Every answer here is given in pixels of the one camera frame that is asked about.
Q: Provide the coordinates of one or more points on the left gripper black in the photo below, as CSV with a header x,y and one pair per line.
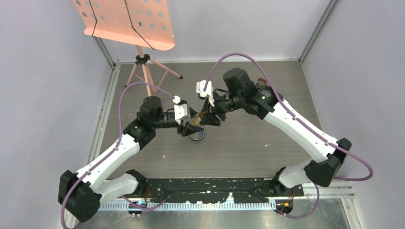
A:
x,y
188,129

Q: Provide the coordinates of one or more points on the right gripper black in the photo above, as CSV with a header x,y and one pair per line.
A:
x,y
211,119

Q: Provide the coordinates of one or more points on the blue round pill box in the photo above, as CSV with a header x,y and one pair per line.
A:
x,y
198,136

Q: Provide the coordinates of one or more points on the clear pill bottle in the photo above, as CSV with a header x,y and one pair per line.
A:
x,y
196,119

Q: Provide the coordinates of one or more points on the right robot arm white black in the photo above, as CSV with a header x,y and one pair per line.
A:
x,y
259,99

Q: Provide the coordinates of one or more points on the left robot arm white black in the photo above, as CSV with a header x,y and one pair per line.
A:
x,y
83,192

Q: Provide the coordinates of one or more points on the brown wooden metronome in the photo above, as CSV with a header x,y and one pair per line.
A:
x,y
260,82

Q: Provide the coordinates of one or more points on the pink music stand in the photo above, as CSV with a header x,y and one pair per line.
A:
x,y
142,23

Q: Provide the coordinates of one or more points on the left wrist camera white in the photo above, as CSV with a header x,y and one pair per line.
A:
x,y
181,110

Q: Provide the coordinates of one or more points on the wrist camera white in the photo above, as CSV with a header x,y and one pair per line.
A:
x,y
204,90
181,110

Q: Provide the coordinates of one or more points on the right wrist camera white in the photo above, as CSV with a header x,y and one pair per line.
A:
x,y
204,90

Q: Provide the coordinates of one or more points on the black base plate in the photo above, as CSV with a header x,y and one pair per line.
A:
x,y
211,190

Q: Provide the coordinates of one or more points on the aluminium rail frame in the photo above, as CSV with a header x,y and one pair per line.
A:
x,y
96,146

